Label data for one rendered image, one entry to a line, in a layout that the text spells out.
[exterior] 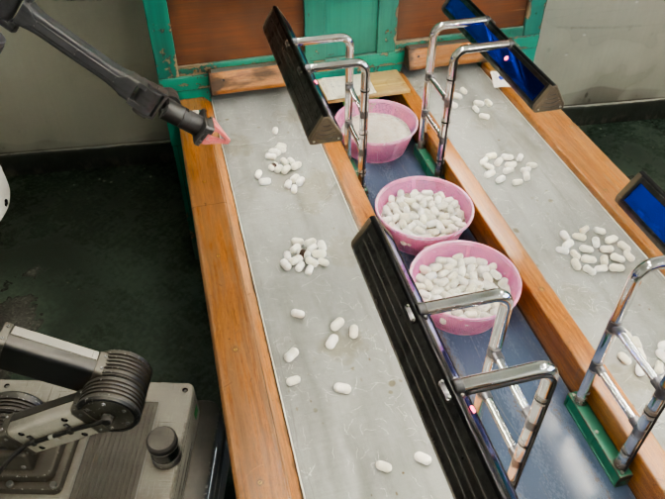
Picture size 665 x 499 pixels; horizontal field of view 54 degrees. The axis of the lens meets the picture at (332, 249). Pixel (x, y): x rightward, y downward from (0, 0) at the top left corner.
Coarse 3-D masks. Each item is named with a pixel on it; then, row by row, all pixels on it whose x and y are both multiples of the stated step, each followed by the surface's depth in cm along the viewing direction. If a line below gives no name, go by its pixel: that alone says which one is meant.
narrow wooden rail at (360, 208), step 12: (324, 144) 199; (336, 144) 198; (336, 156) 193; (336, 168) 189; (348, 168) 189; (348, 180) 185; (348, 192) 181; (360, 192) 181; (348, 204) 179; (360, 204) 177; (360, 216) 173; (360, 228) 170
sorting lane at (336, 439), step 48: (288, 96) 224; (240, 144) 203; (288, 144) 203; (240, 192) 185; (288, 192) 185; (336, 192) 185; (288, 240) 170; (336, 240) 170; (288, 288) 158; (336, 288) 158; (288, 336) 147; (384, 336) 147; (384, 384) 137; (288, 432) 129; (336, 432) 129; (384, 432) 129; (336, 480) 122; (384, 480) 122; (432, 480) 122
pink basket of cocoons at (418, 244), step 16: (416, 176) 185; (384, 192) 182; (448, 192) 184; (464, 192) 180; (464, 208) 180; (384, 224) 171; (400, 240) 172; (416, 240) 168; (432, 240) 167; (448, 240) 170
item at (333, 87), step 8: (320, 80) 224; (328, 80) 224; (336, 80) 224; (344, 80) 224; (360, 80) 224; (328, 88) 220; (336, 88) 220; (344, 88) 220; (328, 96) 216; (336, 96) 216; (344, 96) 216
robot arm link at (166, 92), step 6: (150, 84) 165; (156, 84) 169; (156, 90) 166; (162, 90) 168; (168, 90) 176; (174, 90) 178; (162, 96) 169; (168, 96) 174; (174, 96) 174; (162, 102) 168; (132, 108) 169; (156, 108) 169; (138, 114) 168; (150, 114) 171
